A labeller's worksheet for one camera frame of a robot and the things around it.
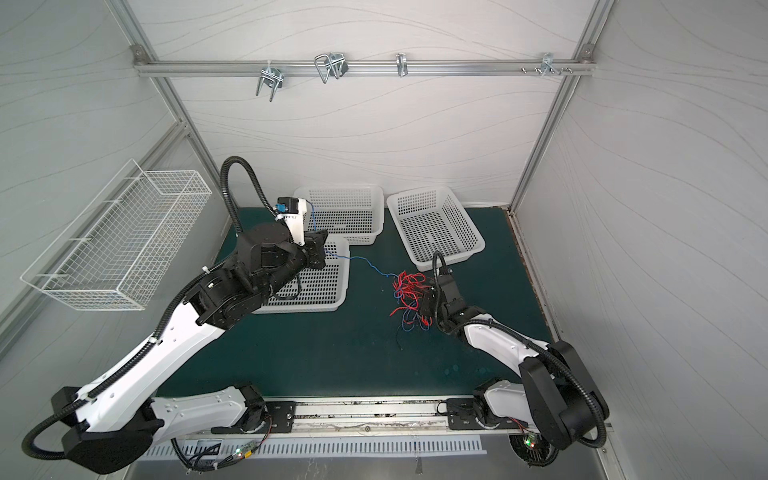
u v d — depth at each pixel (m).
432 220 1.18
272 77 0.80
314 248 0.54
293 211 0.54
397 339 0.87
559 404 0.41
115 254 0.68
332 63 0.76
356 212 1.11
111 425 0.38
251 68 0.79
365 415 0.75
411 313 0.91
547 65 0.77
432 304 0.68
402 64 0.78
